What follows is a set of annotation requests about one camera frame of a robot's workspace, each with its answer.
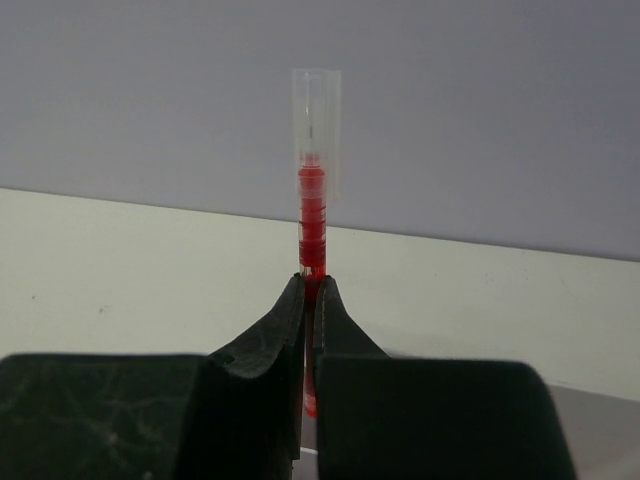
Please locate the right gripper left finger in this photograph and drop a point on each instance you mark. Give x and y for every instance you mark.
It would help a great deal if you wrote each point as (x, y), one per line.
(231, 414)

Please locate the clear pen cap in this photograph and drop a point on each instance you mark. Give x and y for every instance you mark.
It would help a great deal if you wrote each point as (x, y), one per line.
(317, 98)

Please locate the red pen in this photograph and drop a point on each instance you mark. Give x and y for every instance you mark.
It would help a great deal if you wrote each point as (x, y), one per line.
(311, 178)

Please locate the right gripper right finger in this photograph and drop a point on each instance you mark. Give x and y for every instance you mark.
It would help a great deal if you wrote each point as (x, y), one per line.
(385, 417)

